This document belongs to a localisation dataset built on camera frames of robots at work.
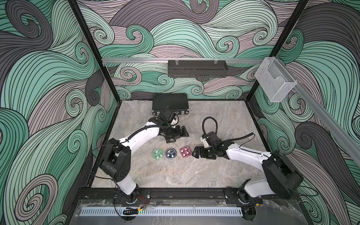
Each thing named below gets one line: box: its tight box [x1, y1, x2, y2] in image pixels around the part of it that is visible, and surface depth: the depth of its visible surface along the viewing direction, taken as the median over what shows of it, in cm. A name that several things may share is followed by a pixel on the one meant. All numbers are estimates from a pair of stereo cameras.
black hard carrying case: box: [151, 92, 189, 116], surface depth 117 cm
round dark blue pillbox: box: [165, 147, 178, 160], surface depth 90 cm
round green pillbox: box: [152, 147, 164, 160], surface depth 90 cm
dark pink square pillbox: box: [179, 145, 193, 159], surface depth 92 cm
